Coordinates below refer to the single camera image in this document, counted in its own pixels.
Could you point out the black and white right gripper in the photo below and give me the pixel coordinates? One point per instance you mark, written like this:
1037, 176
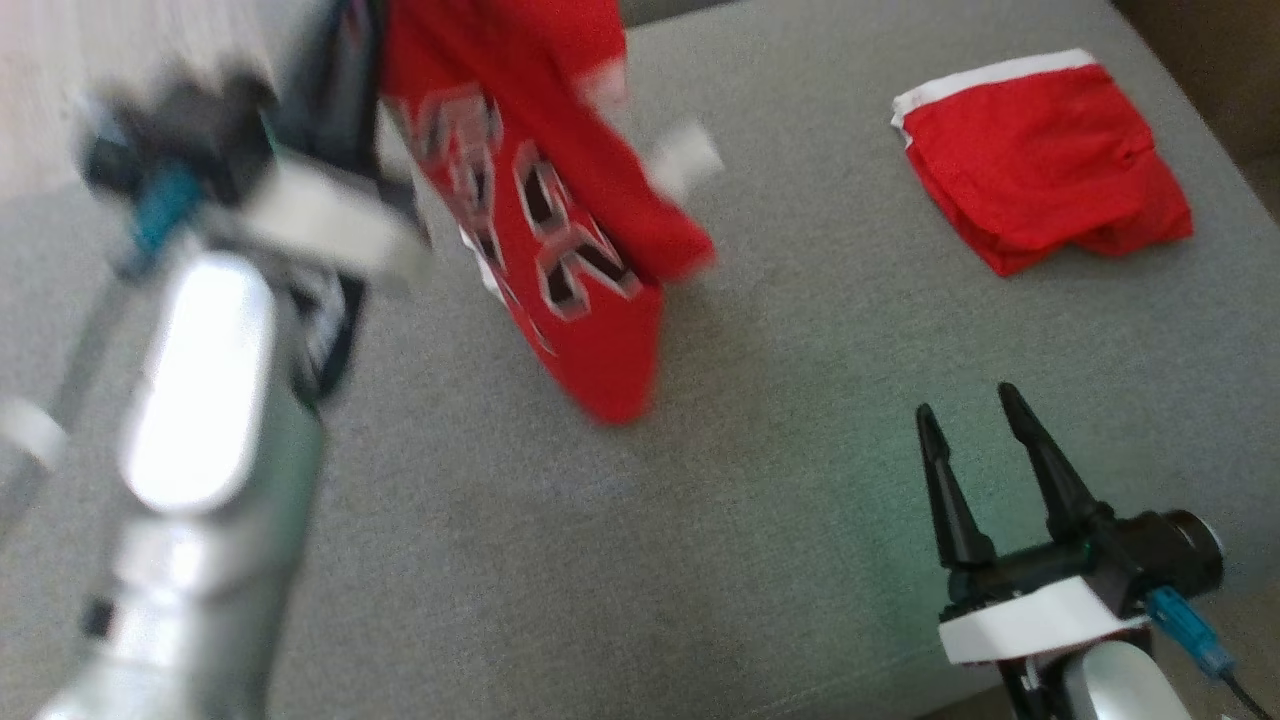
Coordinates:
1030, 615

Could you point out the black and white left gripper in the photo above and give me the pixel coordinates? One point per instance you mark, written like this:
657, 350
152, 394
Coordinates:
320, 225

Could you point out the red basketball jersey with numbers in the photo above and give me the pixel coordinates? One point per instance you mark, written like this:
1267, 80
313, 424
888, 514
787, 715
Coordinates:
590, 200

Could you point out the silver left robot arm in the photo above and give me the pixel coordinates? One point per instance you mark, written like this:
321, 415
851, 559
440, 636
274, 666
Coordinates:
200, 450

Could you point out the grey and yellow sofa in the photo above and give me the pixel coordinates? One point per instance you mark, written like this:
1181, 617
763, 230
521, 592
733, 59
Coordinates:
800, 450

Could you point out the red shorts with white waistband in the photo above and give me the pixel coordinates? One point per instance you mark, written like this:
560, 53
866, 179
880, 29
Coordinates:
1040, 170

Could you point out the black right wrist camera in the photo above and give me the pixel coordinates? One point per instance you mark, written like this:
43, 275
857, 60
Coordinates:
1180, 550

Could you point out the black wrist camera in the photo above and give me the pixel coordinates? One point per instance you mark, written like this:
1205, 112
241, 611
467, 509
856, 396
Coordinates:
115, 150
1180, 550

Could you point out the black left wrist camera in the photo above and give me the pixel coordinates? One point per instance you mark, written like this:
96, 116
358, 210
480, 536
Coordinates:
115, 150

